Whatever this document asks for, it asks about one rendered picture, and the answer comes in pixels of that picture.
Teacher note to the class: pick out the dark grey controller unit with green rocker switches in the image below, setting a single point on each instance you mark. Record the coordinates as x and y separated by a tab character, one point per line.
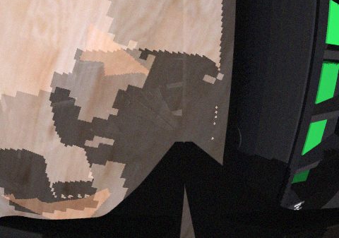
283	126

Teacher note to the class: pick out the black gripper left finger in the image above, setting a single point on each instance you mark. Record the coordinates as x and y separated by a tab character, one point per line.
153	210

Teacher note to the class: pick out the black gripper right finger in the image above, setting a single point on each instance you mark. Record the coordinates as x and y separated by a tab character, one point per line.
222	206

